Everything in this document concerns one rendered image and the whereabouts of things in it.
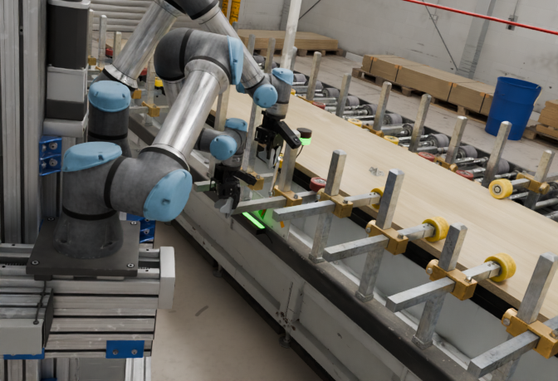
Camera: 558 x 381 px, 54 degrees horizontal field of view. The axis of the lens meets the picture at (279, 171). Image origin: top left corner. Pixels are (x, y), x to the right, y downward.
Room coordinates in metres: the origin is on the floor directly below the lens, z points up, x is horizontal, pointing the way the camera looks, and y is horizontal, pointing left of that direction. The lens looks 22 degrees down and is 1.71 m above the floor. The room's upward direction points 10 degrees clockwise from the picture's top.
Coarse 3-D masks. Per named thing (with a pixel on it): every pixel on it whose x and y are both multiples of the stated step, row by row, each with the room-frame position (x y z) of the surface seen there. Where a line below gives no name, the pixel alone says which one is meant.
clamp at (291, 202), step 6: (276, 186) 1.98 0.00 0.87; (276, 192) 1.95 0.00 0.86; (282, 192) 1.93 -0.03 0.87; (288, 192) 1.94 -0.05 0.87; (288, 198) 1.89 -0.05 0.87; (294, 198) 1.89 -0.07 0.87; (300, 198) 1.89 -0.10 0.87; (288, 204) 1.88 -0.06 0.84; (294, 204) 1.88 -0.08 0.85; (300, 204) 1.90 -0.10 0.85
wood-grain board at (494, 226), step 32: (320, 128) 2.77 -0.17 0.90; (352, 128) 2.88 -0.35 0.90; (320, 160) 2.27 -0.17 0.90; (352, 160) 2.35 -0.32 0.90; (384, 160) 2.43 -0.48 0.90; (416, 160) 2.51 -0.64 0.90; (352, 192) 1.98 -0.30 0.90; (416, 192) 2.10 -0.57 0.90; (448, 192) 2.17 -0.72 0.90; (480, 192) 2.23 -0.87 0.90; (416, 224) 1.78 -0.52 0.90; (448, 224) 1.83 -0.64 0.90; (480, 224) 1.89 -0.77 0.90; (512, 224) 1.94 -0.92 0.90; (544, 224) 2.00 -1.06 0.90; (480, 256) 1.62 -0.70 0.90; (512, 256) 1.66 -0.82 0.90; (512, 288) 1.45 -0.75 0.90; (544, 320) 1.33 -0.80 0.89
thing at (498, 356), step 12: (552, 324) 1.20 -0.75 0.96; (516, 336) 1.12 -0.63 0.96; (528, 336) 1.13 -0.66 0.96; (504, 348) 1.06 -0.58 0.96; (516, 348) 1.07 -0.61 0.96; (528, 348) 1.10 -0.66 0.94; (480, 360) 1.00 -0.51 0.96; (492, 360) 1.01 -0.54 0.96; (504, 360) 1.04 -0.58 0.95; (480, 372) 0.97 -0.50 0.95
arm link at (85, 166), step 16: (80, 144) 1.09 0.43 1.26; (96, 144) 1.10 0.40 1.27; (112, 144) 1.10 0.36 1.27; (64, 160) 1.04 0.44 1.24; (80, 160) 1.02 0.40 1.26; (96, 160) 1.02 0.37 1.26; (112, 160) 1.05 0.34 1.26; (64, 176) 1.03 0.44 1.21; (80, 176) 1.02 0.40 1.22; (96, 176) 1.02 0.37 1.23; (112, 176) 1.02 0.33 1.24; (64, 192) 1.03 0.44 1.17; (80, 192) 1.02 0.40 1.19; (96, 192) 1.01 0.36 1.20; (80, 208) 1.02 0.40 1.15; (96, 208) 1.03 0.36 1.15; (112, 208) 1.03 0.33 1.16
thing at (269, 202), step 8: (304, 192) 1.99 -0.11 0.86; (312, 192) 2.00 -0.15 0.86; (256, 200) 1.83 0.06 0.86; (264, 200) 1.85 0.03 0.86; (272, 200) 1.86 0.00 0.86; (280, 200) 1.88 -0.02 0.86; (304, 200) 1.95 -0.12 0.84; (312, 200) 1.98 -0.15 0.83; (240, 208) 1.76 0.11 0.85; (248, 208) 1.79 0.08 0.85; (256, 208) 1.81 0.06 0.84; (264, 208) 1.83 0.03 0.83
